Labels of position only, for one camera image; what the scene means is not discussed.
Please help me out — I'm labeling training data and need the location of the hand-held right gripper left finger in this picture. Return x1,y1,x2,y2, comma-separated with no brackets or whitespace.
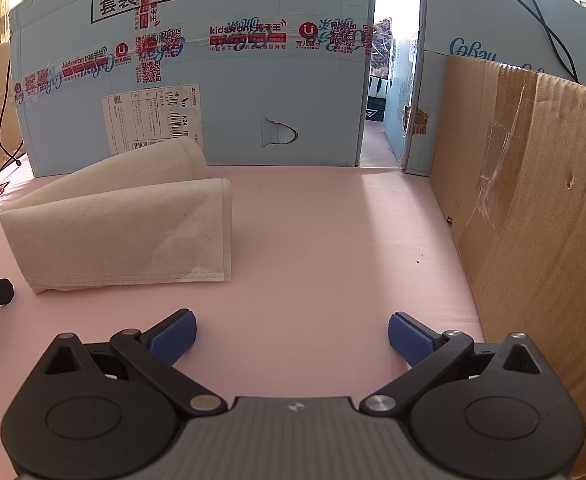
35,309,226,418

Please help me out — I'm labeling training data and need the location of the large blue taped cardboard box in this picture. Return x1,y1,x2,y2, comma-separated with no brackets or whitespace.
8,0,378,178

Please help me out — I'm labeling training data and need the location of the thin black cable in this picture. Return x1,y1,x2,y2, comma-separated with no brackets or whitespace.
0,57,26,186

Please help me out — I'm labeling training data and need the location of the blue script-print cardboard box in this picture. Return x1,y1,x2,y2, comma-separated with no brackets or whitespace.
400,0,586,177

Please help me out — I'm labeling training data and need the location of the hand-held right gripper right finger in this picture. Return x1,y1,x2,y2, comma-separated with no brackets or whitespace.
360,311,556,417

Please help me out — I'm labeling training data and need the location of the white non-woven shopping bag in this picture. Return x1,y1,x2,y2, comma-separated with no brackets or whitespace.
0,139,234,296

